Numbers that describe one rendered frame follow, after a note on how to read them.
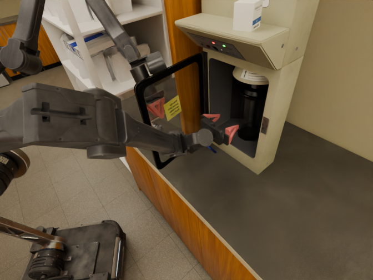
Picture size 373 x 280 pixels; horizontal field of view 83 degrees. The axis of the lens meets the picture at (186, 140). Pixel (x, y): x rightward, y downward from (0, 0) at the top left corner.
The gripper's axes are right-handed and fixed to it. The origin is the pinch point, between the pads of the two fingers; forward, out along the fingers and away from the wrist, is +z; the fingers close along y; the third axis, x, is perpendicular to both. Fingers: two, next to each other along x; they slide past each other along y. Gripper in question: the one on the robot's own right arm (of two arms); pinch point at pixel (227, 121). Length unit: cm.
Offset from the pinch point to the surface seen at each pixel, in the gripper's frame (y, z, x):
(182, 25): 12.8, -7.3, -33.6
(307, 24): -14.9, 12.6, -32.9
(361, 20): -16, 47, -26
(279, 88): -14.8, 5.5, -17.4
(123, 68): 113, 6, 13
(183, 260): 10, -30, 117
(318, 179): -32.0, 19.7, 23.1
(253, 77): -4.4, 7.1, -16.9
